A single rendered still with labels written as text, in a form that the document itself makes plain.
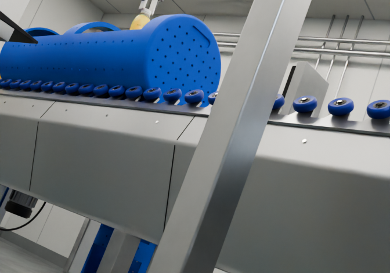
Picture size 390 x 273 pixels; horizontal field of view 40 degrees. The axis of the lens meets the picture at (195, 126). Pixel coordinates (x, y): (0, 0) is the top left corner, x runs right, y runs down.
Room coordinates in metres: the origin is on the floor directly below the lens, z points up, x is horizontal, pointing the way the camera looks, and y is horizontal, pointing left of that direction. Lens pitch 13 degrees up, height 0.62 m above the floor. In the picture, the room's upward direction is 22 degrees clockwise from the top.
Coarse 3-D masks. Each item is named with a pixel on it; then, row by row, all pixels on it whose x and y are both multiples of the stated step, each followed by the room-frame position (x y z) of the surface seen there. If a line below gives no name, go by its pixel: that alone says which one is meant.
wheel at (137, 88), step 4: (132, 88) 1.32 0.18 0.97; (136, 88) 1.32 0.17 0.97; (140, 88) 1.32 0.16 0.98; (128, 92) 1.31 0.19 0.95; (132, 92) 1.31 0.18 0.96; (136, 92) 1.31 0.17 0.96; (140, 92) 1.32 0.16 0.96; (128, 96) 1.32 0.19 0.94; (132, 96) 1.31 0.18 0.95; (136, 96) 1.32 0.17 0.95
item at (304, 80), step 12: (300, 72) 1.03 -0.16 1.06; (312, 72) 1.05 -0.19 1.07; (288, 84) 1.06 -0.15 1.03; (300, 84) 1.03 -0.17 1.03; (312, 84) 1.06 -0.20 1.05; (324, 84) 1.08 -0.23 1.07; (288, 96) 1.04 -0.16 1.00; (300, 96) 1.04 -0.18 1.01; (324, 96) 1.09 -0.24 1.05; (288, 108) 1.03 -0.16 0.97
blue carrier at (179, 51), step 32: (32, 32) 1.97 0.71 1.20; (96, 32) 1.48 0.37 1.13; (128, 32) 1.36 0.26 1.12; (160, 32) 1.29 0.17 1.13; (192, 32) 1.36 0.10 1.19; (0, 64) 1.92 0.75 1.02; (32, 64) 1.73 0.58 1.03; (64, 64) 1.58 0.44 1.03; (96, 64) 1.45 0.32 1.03; (128, 64) 1.34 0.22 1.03; (160, 64) 1.32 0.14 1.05; (192, 64) 1.39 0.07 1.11; (160, 96) 1.35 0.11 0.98
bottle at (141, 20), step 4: (144, 12) 1.91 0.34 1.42; (136, 16) 1.91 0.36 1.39; (140, 16) 1.90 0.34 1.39; (144, 16) 1.90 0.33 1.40; (148, 16) 1.92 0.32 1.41; (136, 20) 1.90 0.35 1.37; (140, 20) 1.89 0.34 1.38; (144, 20) 1.89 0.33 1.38; (148, 20) 1.91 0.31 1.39; (132, 24) 1.90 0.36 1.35; (136, 24) 1.89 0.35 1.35; (140, 24) 1.89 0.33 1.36; (144, 24) 1.89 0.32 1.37; (132, 28) 1.90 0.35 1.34; (136, 28) 1.89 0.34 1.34; (140, 28) 1.89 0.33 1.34
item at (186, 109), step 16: (32, 96) 1.66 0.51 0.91; (48, 96) 1.61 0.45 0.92; (64, 96) 1.55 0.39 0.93; (80, 96) 1.50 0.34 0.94; (96, 96) 1.45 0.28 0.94; (176, 112) 1.16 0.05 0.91; (192, 112) 1.12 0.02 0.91; (208, 112) 1.09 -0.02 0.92; (272, 112) 0.99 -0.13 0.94; (304, 112) 0.94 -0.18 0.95; (320, 128) 0.88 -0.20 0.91; (336, 128) 0.86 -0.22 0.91; (352, 128) 0.84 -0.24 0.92; (368, 128) 0.82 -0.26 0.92; (384, 128) 0.80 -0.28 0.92
